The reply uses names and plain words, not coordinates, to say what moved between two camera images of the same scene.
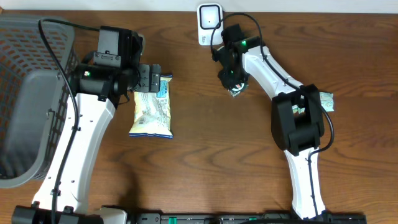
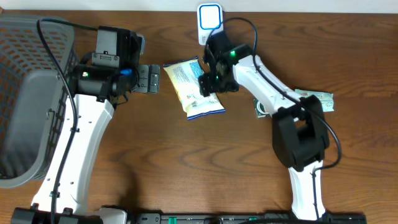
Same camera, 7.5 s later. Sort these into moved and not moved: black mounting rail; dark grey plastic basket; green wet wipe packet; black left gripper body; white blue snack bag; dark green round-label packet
Moved: dark green round-label packet; white blue snack bag
Not moved: black left gripper body; black mounting rail; dark grey plastic basket; green wet wipe packet
